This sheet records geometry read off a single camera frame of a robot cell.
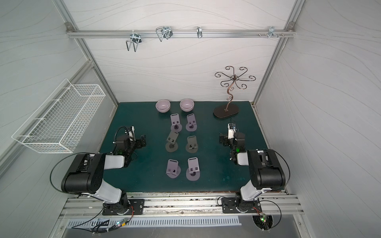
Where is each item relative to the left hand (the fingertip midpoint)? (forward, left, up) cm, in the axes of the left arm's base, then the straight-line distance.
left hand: (138, 135), depth 95 cm
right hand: (+4, -59, +1) cm, 59 cm away
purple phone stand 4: (-23, -36, -2) cm, 43 cm away
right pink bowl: (+31, -30, -2) cm, 43 cm away
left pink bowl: (+29, -11, -2) cm, 31 cm away
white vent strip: (-45, -18, -7) cm, 49 cm away
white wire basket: (-11, +27, +25) cm, 39 cm away
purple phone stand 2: (+10, -34, -2) cm, 36 cm away
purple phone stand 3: (-21, -25, -1) cm, 33 cm away
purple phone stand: (+12, -23, -5) cm, 26 cm away
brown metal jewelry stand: (+28, -64, -4) cm, 70 cm away
